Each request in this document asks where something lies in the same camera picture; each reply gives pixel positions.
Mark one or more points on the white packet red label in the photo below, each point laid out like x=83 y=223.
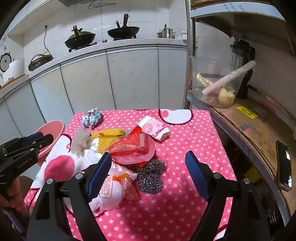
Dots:
x=111 y=192

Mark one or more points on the red plastic wrapper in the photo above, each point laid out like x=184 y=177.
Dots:
x=129 y=144

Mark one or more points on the wooden board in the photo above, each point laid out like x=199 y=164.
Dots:
x=11 y=82

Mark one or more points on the gas stove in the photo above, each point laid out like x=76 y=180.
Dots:
x=101 y=42

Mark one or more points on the paper ball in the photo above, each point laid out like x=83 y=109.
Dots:
x=91 y=117

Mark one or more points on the white rolling pin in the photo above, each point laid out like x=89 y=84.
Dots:
x=229 y=77

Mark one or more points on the clear plastic container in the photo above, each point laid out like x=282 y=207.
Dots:
x=208 y=69

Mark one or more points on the black wok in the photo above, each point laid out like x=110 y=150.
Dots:
x=123 y=31
x=79 y=38

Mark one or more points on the pink polka dot tablecloth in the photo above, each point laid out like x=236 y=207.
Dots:
x=185 y=129

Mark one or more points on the steel wool scourer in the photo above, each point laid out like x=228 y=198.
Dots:
x=151 y=176

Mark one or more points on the pale corn husk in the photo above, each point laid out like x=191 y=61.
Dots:
x=203 y=81

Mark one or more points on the orange clear wrapper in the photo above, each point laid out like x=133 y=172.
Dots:
x=130 y=192

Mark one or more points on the cardboard sheet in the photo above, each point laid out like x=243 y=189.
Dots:
x=259 y=134

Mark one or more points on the pink plastic bin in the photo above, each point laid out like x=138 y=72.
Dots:
x=53 y=129

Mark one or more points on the metal kettle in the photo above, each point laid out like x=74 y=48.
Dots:
x=168 y=32

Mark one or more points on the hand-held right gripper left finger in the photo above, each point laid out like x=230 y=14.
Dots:
x=99 y=176

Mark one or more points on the pink patterned paper cup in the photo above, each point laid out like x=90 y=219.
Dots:
x=152 y=128

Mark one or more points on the person's left hand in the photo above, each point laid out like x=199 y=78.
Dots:
x=16 y=197

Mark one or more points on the white kitchen cabinet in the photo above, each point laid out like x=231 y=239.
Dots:
x=131 y=76

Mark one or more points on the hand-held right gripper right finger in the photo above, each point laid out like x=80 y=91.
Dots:
x=196 y=176

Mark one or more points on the black blender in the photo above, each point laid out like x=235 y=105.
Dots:
x=247 y=55

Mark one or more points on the black smartphone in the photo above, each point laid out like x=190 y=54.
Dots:
x=284 y=166

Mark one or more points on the red foil wrapper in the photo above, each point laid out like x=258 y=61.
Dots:
x=142 y=164

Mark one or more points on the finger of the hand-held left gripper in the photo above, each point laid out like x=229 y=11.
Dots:
x=38 y=135
x=44 y=140

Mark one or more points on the clear plastic wrap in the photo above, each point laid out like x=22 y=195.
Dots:
x=79 y=141

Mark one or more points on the yellow mesh cloth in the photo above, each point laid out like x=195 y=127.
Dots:
x=108 y=134

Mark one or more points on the white rice cooker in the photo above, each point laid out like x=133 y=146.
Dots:
x=13 y=68

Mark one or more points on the white plastic container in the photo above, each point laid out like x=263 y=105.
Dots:
x=180 y=35

